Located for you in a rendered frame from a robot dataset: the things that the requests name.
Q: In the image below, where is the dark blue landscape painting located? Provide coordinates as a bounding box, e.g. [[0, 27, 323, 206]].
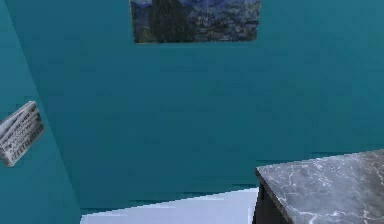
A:
[[129, 0, 263, 44]]

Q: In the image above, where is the grey marble top cabinet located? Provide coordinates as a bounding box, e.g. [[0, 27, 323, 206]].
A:
[[251, 148, 384, 224]]

